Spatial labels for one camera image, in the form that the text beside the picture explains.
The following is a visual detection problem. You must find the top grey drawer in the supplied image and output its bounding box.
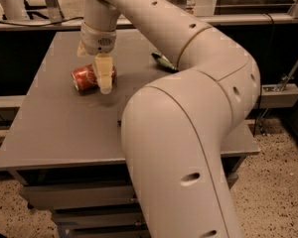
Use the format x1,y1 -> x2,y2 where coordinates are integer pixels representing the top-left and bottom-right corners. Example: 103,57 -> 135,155
20,172 -> 234,211

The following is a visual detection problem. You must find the grey drawer cabinet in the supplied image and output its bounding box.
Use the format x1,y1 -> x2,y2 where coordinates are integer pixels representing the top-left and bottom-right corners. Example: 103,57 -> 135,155
0,28 -> 261,238

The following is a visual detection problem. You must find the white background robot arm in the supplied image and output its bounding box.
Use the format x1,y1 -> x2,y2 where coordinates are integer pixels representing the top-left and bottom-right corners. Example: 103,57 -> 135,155
0,0 -> 29,20

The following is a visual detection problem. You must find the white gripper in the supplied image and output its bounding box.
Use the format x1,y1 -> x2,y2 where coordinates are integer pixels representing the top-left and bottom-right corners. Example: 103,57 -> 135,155
76,23 -> 116,94

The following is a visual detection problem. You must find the red coke can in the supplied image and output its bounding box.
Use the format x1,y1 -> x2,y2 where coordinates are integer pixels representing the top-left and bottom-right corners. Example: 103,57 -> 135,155
72,63 -> 116,91

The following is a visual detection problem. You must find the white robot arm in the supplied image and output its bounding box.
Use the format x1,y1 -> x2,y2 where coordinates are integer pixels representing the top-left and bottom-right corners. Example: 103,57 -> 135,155
81,0 -> 260,238

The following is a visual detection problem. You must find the middle grey drawer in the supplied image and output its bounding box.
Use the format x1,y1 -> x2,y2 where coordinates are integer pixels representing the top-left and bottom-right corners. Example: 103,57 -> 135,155
52,205 -> 145,229

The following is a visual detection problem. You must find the lower grey rail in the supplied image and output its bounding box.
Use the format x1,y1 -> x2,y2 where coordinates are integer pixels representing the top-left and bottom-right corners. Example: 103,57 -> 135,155
255,83 -> 298,109

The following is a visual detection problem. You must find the grey metal rail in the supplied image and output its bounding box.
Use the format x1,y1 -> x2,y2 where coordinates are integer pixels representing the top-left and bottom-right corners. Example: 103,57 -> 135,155
0,13 -> 298,32

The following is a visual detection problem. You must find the bottom grey drawer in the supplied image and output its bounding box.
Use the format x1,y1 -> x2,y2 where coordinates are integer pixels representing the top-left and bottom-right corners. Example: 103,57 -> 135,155
58,225 -> 151,238

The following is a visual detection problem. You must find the black cable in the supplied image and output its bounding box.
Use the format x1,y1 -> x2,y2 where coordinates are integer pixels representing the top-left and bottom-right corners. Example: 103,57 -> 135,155
0,16 -> 85,28

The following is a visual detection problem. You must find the green chip bag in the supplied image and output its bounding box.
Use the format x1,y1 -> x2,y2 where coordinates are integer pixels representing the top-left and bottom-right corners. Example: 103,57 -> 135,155
151,53 -> 178,72

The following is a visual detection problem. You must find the grey drawer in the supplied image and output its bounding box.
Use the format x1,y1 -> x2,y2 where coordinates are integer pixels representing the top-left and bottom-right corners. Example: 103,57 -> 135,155
20,172 -> 234,211
58,225 -> 151,238
52,205 -> 145,229

